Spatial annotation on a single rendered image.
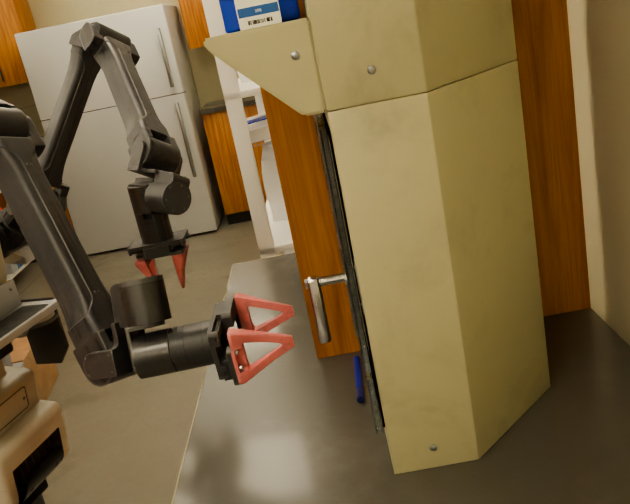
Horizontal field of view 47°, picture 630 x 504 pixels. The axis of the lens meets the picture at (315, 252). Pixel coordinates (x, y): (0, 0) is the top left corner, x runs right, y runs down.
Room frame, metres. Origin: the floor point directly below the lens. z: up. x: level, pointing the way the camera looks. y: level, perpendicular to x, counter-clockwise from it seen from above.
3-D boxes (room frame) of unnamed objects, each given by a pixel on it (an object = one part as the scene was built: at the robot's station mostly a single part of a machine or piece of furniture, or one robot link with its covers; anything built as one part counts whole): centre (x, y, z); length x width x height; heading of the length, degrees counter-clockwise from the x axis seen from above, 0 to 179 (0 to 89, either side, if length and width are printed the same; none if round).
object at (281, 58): (0.95, 0.01, 1.46); 0.32 x 0.12 x 0.10; 178
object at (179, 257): (1.26, 0.26, 1.13); 0.07 x 0.07 x 0.09; 88
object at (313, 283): (0.84, -0.01, 1.17); 0.05 x 0.03 x 0.10; 88
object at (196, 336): (0.85, 0.16, 1.15); 0.10 x 0.07 x 0.07; 178
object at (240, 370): (0.81, 0.09, 1.15); 0.09 x 0.07 x 0.07; 88
